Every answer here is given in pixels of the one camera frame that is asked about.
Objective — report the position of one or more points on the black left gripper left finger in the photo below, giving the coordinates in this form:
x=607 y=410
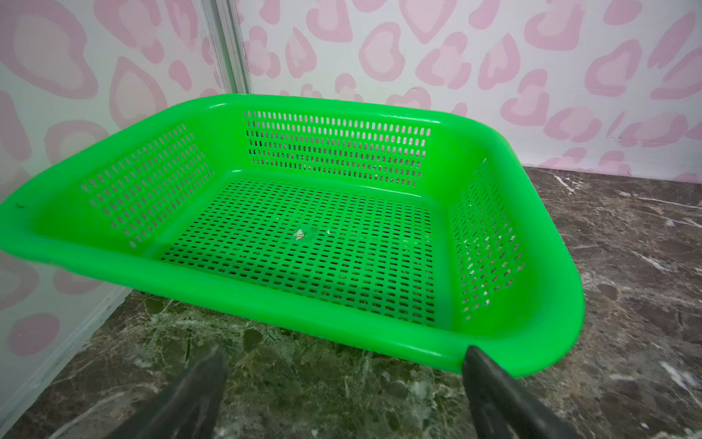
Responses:
x=187 y=408

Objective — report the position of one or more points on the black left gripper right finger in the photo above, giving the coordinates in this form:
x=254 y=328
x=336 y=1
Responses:
x=501 y=407

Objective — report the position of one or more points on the green plastic basket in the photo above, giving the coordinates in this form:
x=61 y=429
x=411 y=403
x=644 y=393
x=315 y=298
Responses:
x=414 y=234

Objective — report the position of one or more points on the aluminium frame corner post left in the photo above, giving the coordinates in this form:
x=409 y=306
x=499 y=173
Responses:
x=224 y=29

